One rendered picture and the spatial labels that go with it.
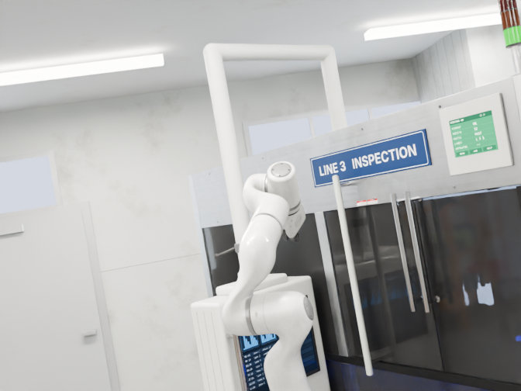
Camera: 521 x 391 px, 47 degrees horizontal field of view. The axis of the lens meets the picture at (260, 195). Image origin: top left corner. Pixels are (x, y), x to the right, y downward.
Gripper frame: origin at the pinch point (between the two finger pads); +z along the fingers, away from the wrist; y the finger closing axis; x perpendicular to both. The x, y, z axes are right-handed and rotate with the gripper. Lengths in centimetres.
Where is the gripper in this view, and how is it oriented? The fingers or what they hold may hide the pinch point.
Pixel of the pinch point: (294, 236)
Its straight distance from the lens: 197.9
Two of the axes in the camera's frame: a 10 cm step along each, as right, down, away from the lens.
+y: 4.9, -7.0, 5.2
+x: -8.6, -2.7, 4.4
